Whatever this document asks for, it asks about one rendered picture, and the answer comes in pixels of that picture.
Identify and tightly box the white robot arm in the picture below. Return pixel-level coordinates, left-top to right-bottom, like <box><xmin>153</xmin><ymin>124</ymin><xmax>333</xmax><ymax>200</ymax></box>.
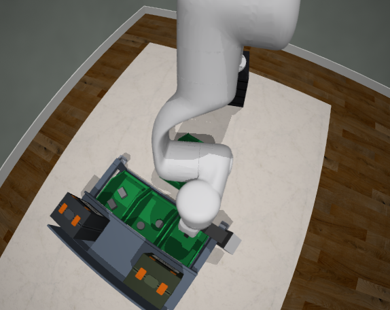
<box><xmin>152</xmin><ymin>0</ymin><xmax>300</xmax><ymax>255</ymax></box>

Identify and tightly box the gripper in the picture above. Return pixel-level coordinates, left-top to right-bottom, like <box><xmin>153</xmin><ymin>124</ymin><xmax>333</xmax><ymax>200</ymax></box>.
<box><xmin>178</xmin><ymin>219</ymin><xmax>200</xmax><ymax>238</ymax></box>

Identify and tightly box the grey shelf rack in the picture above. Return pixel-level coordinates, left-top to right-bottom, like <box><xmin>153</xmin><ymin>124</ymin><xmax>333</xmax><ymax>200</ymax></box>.
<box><xmin>47</xmin><ymin>155</ymin><xmax>217</xmax><ymax>310</ymax></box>

